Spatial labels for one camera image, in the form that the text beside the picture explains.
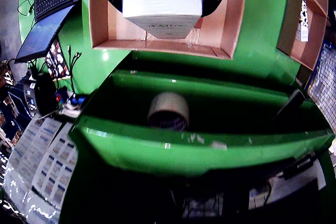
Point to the white d'Alba carton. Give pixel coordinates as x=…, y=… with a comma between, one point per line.
x=162, y=1

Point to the large shallow cardboard tray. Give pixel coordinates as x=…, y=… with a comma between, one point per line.
x=110, y=30

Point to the black laptop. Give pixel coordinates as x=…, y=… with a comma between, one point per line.
x=44, y=37

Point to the dark printed picture sheet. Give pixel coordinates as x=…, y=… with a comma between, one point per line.
x=56, y=61

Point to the cow print carton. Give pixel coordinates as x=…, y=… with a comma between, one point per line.
x=303, y=33

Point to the blue red plug bundle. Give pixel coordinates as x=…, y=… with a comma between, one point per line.
x=61, y=95

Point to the black round device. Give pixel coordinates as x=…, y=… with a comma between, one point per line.
x=46, y=95

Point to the beige packing tape roll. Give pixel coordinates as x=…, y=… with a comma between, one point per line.
x=168, y=103

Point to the white cloth rag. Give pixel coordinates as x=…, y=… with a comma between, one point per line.
x=69, y=110

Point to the black smartphone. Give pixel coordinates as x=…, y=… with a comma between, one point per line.
x=291, y=102

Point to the green metal machine housing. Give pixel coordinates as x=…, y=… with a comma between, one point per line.
x=157, y=153

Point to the laminated printed sheet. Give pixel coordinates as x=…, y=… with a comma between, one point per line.
x=57, y=171
x=31, y=150

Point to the black power brick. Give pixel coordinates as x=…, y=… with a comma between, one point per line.
x=299, y=166

